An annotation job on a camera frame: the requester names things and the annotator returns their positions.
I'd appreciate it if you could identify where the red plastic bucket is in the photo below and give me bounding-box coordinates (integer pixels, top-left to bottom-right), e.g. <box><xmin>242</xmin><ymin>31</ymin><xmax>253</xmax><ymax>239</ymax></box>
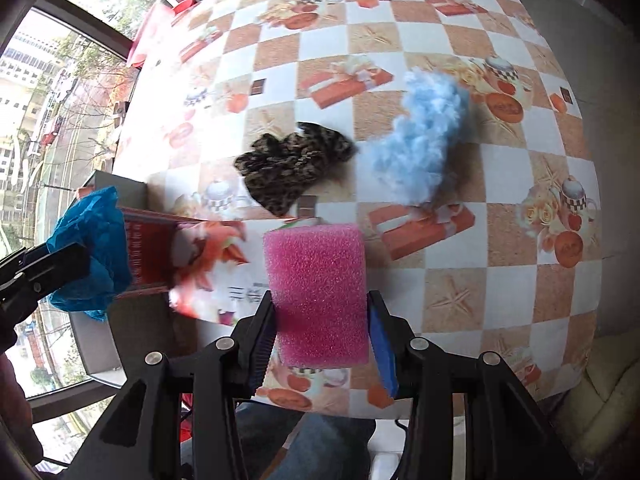
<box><xmin>126</xmin><ymin>0</ymin><xmax>196</xmax><ymax>68</ymax></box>

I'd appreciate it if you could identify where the red patterned carton box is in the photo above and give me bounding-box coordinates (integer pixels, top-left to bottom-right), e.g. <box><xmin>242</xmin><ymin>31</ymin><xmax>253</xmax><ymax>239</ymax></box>
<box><xmin>77</xmin><ymin>186</ymin><xmax>184</xmax><ymax>300</ymax></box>

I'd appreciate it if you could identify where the grey white storage box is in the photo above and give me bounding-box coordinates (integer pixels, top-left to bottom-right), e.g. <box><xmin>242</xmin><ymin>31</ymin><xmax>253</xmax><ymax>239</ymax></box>
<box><xmin>67</xmin><ymin>169</ymin><xmax>202</xmax><ymax>386</ymax></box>

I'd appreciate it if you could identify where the light blue fluffy cloth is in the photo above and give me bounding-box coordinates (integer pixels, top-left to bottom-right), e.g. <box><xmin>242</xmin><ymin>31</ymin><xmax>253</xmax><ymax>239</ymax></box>
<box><xmin>364</xmin><ymin>68</ymin><xmax>471</xmax><ymax>207</ymax></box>

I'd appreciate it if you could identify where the white floral package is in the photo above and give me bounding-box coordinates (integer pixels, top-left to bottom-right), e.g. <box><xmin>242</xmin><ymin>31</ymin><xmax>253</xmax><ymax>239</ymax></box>
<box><xmin>168</xmin><ymin>218</ymin><xmax>321</xmax><ymax>326</ymax></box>

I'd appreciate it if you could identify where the checkered patterned tablecloth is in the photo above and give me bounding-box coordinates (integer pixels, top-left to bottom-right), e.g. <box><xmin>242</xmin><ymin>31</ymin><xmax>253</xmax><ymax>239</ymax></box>
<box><xmin>114</xmin><ymin>0</ymin><xmax>602</xmax><ymax>399</ymax></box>

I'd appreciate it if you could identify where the leopard print scrunchie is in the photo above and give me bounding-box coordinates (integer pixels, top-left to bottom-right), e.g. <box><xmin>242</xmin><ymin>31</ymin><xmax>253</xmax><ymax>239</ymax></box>
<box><xmin>233</xmin><ymin>122</ymin><xmax>356</xmax><ymax>217</ymax></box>

